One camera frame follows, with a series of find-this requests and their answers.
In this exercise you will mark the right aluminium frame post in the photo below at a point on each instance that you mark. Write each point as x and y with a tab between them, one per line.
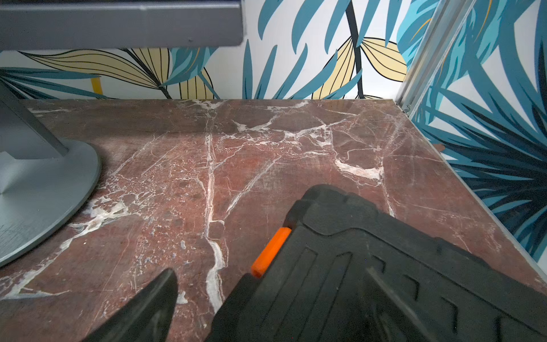
423	39

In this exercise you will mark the black computer monitor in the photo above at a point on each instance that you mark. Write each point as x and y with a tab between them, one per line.
54	25

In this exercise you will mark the grey round monitor stand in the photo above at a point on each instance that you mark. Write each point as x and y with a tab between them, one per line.
44	180

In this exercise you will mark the black plastic tool case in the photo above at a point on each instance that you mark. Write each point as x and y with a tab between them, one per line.
311	290

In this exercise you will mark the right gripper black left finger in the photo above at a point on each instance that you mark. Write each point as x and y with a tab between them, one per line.
146	317

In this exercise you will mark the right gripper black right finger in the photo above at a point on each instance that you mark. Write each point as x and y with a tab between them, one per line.
391	317

